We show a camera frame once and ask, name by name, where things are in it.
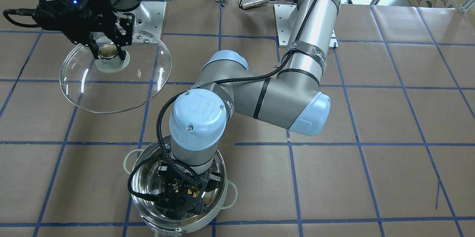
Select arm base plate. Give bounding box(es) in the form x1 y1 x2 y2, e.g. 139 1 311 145
274 3 337 51
118 1 167 39

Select silver cylindrical connector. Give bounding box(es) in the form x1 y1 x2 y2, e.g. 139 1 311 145
240 0 270 10

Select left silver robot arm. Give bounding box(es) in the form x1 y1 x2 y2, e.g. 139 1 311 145
142 0 341 215

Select pale green cooking pot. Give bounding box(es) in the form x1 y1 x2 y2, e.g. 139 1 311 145
123 141 239 237

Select glass pot lid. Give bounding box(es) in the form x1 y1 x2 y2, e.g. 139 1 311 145
59 29 173 114

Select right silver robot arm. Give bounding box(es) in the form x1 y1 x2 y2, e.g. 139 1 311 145
31 0 172 60

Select yellow corn cob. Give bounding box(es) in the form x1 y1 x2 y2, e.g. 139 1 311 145
187 188 199 198

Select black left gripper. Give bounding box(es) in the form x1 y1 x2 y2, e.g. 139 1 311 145
152 163 223 217

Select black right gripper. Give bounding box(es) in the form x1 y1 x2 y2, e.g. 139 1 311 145
33 0 134 60

